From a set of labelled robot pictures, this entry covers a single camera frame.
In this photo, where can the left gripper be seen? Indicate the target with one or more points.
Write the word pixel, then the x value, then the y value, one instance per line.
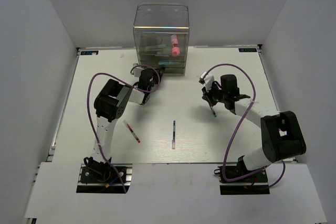
pixel 158 72

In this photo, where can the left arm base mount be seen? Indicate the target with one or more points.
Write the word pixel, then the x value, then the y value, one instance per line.
pixel 90 182

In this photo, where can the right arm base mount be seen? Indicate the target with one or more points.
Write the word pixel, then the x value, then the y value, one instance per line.
pixel 256 184

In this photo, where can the right corner label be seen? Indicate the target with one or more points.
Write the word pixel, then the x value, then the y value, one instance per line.
pixel 247 50

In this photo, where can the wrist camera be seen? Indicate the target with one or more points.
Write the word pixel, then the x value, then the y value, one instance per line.
pixel 136 70
pixel 206 79

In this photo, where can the clear drawer organizer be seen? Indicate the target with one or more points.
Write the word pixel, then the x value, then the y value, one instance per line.
pixel 154 24

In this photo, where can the green pen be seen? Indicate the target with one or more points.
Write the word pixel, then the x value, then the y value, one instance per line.
pixel 212 109

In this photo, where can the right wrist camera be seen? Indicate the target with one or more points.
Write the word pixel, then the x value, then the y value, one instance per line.
pixel 206 79

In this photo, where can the corner label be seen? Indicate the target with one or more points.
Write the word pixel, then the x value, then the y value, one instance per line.
pixel 89 52
pixel 247 50

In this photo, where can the blue highlighter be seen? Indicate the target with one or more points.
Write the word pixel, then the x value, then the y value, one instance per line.
pixel 163 63

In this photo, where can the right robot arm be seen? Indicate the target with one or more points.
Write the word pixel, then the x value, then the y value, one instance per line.
pixel 281 135

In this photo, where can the purple pen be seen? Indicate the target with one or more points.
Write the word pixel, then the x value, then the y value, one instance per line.
pixel 174 135

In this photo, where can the red pen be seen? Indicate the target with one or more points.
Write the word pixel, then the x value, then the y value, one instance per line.
pixel 131 130

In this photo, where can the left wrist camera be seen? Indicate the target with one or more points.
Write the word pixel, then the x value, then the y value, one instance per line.
pixel 136 70

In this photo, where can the green highlighter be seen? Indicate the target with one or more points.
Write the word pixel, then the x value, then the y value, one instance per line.
pixel 159 47

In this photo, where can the pink capped marker bottle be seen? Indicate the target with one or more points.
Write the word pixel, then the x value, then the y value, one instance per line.
pixel 175 46

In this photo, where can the left corner label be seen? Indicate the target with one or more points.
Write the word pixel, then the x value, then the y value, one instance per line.
pixel 89 52

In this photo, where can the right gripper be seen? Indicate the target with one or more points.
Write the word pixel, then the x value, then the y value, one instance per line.
pixel 208 95

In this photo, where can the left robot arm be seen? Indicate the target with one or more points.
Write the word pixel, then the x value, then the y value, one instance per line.
pixel 110 105

